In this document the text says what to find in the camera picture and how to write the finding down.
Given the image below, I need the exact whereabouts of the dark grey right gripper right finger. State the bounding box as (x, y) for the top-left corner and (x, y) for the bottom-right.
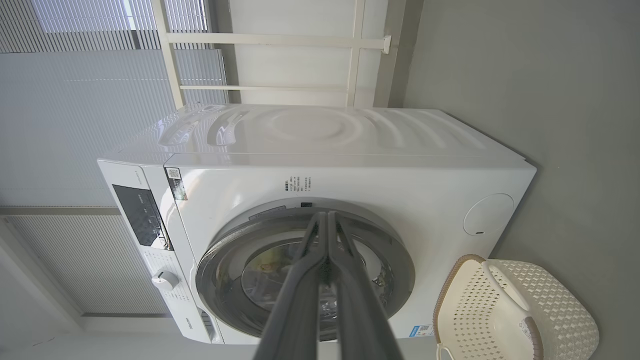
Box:
(330, 211), (405, 360)

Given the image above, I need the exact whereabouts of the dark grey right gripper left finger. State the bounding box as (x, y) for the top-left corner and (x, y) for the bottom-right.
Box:
(252, 211), (329, 360)

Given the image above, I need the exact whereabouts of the white washing machine dial knob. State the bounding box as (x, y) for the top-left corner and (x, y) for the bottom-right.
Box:
(151, 270), (180, 292)

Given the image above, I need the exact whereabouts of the white front-load washing machine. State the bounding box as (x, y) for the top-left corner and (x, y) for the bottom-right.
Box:
(96, 102), (538, 346)

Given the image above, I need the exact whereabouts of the black washing machine display panel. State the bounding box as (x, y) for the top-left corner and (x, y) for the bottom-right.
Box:
(112, 184), (173, 251)

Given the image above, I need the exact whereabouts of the cream perforated laundry basket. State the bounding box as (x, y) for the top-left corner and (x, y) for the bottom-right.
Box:
(432, 254), (600, 360)

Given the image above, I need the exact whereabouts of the round white filter cover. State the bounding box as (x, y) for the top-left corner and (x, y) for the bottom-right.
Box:
(463, 193), (515, 237)

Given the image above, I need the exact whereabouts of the black QR code sticker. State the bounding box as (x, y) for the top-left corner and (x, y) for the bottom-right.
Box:
(165, 167), (188, 202)

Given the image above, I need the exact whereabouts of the white window blind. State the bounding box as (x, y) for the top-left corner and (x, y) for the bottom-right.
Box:
(0, 0), (228, 208)
(5, 214), (172, 316)

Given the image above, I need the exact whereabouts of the white metal railing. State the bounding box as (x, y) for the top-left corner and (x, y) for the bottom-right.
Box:
(150, 0), (392, 108)

